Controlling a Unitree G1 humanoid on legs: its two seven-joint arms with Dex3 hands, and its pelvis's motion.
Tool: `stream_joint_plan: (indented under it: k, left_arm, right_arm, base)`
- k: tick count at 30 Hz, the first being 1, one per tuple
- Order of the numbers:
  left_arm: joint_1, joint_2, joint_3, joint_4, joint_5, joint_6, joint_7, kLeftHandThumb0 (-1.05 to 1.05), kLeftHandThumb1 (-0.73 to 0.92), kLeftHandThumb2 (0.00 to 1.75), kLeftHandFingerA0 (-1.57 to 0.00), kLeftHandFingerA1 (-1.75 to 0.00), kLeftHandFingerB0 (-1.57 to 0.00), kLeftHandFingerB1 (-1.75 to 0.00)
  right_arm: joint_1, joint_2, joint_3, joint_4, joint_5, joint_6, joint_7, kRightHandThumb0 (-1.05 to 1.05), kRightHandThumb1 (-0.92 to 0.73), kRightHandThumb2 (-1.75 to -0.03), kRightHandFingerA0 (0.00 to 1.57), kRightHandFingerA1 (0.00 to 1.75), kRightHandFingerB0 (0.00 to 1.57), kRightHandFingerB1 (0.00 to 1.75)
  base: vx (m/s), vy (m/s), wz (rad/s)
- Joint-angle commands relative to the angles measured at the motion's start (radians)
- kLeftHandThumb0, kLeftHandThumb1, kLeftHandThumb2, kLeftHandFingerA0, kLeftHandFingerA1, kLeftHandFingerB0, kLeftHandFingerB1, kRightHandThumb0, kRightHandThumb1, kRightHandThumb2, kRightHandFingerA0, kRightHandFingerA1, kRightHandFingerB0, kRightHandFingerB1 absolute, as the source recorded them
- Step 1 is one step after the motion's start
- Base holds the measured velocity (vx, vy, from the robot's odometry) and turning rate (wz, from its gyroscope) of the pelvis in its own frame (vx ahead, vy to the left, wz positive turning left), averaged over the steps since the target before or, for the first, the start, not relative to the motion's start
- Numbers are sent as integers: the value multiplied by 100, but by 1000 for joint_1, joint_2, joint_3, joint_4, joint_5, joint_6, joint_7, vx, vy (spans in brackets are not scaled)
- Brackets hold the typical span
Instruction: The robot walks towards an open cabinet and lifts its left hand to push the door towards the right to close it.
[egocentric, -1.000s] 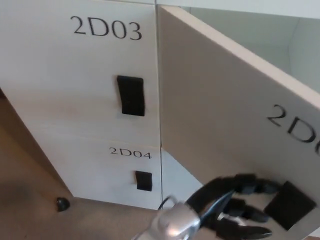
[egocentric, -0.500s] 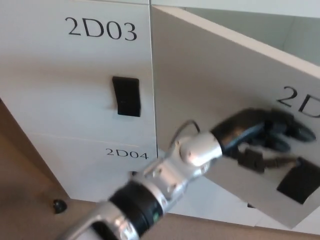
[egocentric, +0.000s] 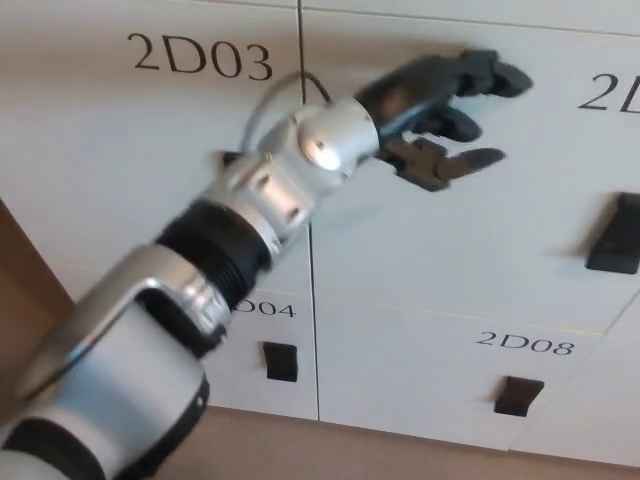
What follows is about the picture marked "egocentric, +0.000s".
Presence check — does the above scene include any white cabinet door marked 2D04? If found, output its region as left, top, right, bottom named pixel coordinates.
left=199, top=287, right=321, bottom=421

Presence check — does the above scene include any white unmarked cabinet door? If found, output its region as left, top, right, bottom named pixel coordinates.
left=302, top=0, right=640, bottom=35
left=514, top=299, right=640, bottom=459

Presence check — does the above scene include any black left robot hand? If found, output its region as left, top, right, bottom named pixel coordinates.
left=352, top=48, right=534, bottom=194

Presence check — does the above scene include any black recessed handle 2D08 door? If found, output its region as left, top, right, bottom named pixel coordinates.
left=493, top=376, right=546, bottom=419

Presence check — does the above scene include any black recessed handle 2D04 door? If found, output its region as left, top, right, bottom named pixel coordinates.
left=263, top=341, right=300, bottom=382

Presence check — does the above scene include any white cabinet door black latch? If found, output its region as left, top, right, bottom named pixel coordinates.
left=301, top=7, right=640, bottom=334

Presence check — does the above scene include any white cabinet door marked 2D03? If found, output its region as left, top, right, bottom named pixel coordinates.
left=0, top=0, right=312, bottom=297

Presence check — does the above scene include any large black door latch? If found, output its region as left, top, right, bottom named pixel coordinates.
left=585, top=192, right=640, bottom=275

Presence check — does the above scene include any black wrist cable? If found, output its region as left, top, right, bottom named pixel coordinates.
left=244, top=72, right=331, bottom=151

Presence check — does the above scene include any white cabinet door marked 2D08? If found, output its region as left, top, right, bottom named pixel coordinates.
left=312, top=292, right=609, bottom=454

